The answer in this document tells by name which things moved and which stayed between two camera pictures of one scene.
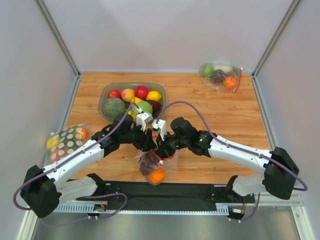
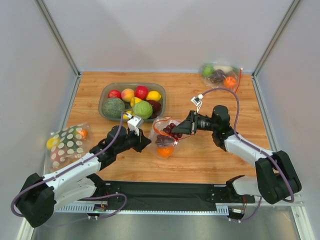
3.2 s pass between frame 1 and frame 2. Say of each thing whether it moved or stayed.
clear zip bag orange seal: moved
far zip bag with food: stayed
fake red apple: stayed
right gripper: moved
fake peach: stayed
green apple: stayed
